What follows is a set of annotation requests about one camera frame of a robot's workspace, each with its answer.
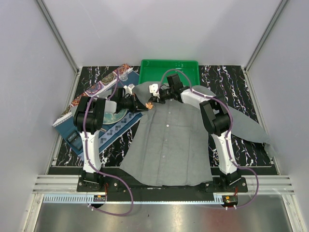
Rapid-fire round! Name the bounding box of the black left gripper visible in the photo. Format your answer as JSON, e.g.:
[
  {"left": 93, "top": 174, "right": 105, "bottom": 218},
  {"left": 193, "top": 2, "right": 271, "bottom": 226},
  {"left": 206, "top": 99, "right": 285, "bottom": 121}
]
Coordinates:
[{"left": 119, "top": 93, "right": 148, "bottom": 113}]

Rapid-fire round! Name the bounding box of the gold leaf brooch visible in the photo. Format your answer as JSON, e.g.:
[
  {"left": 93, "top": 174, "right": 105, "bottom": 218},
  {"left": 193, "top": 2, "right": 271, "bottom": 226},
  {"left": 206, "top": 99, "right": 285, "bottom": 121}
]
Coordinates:
[{"left": 145, "top": 102, "right": 154, "bottom": 110}]

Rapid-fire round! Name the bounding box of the grey button shirt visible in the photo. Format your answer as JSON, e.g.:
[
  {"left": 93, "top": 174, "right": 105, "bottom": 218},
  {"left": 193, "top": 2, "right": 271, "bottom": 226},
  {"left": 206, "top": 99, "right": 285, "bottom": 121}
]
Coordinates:
[{"left": 69, "top": 81, "right": 277, "bottom": 187}]

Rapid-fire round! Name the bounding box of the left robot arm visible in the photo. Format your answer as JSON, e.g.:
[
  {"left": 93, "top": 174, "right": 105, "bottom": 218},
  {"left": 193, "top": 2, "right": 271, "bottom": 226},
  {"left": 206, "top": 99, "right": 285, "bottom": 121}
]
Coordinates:
[{"left": 73, "top": 84, "right": 148, "bottom": 191}]

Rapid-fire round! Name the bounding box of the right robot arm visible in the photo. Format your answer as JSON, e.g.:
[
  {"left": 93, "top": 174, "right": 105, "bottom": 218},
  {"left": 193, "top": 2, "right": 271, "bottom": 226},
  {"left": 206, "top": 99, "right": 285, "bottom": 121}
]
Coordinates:
[{"left": 149, "top": 74, "right": 241, "bottom": 192}]

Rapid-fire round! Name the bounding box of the green plastic tray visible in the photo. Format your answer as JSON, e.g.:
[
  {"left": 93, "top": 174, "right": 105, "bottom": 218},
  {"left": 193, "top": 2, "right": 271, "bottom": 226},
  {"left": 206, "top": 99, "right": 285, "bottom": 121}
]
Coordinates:
[{"left": 139, "top": 58, "right": 200, "bottom": 87}]

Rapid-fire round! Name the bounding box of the teal patterned plate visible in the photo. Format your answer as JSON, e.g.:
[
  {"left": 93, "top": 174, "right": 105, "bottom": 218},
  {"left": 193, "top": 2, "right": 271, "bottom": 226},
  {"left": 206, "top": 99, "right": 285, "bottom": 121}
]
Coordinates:
[{"left": 103, "top": 109, "right": 127, "bottom": 125}]

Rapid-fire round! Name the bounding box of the blue patterned placemat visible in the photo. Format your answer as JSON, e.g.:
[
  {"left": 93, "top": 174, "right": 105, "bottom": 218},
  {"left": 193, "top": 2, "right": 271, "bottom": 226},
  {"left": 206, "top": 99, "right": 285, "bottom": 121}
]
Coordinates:
[{"left": 53, "top": 70, "right": 142, "bottom": 157}]

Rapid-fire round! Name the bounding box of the clear small glass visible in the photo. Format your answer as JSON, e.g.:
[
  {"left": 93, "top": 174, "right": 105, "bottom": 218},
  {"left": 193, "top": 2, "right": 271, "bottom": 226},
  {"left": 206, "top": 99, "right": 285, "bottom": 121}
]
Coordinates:
[{"left": 119, "top": 69, "right": 128, "bottom": 82}]

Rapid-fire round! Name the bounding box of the colourful patterned table runner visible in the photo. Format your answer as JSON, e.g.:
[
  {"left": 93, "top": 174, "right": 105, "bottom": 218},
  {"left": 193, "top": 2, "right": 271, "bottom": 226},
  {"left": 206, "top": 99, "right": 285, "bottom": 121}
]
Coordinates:
[{"left": 53, "top": 64, "right": 133, "bottom": 128}]

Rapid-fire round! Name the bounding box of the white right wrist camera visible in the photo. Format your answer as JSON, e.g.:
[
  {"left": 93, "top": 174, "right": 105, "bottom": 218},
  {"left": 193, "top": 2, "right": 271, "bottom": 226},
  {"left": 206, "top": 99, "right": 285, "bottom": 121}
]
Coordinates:
[{"left": 149, "top": 84, "right": 160, "bottom": 98}]

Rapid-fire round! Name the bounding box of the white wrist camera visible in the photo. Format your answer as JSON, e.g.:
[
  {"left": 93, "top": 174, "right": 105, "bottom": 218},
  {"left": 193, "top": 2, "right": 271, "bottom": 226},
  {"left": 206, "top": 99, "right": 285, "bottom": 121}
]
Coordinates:
[
  {"left": 149, "top": 84, "right": 160, "bottom": 98},
  {"left": 123, "top": 84, "right": 135, "bottom": 95}
]

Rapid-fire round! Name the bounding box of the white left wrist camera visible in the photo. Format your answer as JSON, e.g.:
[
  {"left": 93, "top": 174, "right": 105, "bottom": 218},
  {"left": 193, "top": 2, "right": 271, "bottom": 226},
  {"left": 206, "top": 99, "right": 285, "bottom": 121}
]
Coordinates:
[{"left": 123, "top": 84, "right": 135, "bottom": 95}]

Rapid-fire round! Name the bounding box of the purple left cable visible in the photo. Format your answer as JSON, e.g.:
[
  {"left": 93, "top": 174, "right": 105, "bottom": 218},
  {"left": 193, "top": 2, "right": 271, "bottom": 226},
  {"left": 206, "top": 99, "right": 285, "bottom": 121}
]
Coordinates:
[{"left": 83, "top": 68, "right": 134, "bottom": 216}]

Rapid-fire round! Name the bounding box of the purple cable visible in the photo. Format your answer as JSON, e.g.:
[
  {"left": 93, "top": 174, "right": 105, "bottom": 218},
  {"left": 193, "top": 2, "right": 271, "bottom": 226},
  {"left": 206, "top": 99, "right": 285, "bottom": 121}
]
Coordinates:
[
  {"left": 155, "top": 69, "right": 260, "bottom": 209},
  {"left": 83, "top": 68, "right": 134, "bottom": 216}
]

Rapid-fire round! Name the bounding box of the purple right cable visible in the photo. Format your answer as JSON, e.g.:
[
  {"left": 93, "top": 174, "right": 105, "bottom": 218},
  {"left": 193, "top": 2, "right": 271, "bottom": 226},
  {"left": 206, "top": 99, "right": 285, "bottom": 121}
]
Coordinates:
[{"left": 155, "top": 69, "right": 260, "bottom": 209}]

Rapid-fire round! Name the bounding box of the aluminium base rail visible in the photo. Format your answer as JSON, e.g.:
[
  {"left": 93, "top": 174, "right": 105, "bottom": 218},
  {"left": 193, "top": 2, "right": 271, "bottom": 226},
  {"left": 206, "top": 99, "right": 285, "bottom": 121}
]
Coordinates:
[{"left": 33, "top": 168, "right": 294, "bottom": 205}]

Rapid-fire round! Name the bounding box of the left frame post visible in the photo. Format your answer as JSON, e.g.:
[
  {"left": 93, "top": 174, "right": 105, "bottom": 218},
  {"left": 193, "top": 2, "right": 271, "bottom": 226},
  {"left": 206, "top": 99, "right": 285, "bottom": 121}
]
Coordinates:
[{"left": 34, "top": 0, "right": 79, "bottom": 73}]

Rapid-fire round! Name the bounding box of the frame post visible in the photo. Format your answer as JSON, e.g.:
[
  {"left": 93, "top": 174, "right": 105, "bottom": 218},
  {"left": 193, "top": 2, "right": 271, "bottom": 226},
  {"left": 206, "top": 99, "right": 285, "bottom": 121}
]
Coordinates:
[
  {"left": 244, "top": 0, "right": 290, "bottom": 72},
  {"left": 34, "top": 0, "right": 79, "bottom": 73}
]

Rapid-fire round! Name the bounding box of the right frame post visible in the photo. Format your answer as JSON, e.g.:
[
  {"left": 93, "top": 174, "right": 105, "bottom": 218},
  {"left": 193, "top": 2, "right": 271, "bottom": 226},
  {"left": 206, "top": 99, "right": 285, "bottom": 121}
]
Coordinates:
[{"left": 244, "top": 0, "right": 290, "bottom": 72}]

